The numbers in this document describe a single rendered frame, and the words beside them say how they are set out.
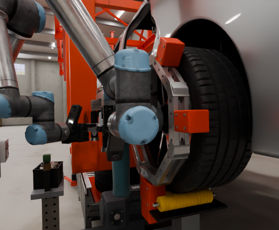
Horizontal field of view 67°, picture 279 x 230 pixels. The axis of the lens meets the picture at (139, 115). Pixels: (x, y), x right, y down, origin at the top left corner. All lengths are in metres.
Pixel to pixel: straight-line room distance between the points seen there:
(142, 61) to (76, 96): 0.95
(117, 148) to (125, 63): 0.27
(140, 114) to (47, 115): 0.49
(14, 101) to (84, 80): 0.67
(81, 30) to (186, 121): 0.38
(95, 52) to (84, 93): 0.82
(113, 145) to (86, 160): 0.79
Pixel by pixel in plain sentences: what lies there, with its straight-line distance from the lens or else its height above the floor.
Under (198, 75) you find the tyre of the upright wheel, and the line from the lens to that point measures 0.76.
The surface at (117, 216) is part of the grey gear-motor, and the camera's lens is 1.29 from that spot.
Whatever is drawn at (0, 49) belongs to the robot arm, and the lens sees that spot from 0.82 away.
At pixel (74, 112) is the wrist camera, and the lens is 0.96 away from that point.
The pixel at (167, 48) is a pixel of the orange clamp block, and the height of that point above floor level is 1.11.
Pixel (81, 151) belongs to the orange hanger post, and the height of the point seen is 0.65.
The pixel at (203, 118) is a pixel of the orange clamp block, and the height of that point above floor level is 0.86.
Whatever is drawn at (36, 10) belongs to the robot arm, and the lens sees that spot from 1.00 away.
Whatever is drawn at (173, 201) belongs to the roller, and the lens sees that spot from 0.92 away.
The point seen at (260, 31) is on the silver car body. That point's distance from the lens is 0.77.
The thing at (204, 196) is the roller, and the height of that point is 0.52.
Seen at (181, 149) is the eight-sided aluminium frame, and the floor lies 0.75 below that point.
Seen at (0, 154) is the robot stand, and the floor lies 0.72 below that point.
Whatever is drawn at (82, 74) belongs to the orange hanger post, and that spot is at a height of 1.13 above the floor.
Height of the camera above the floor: 0.88
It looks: level
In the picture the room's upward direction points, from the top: 1 degrees counter-clockwise
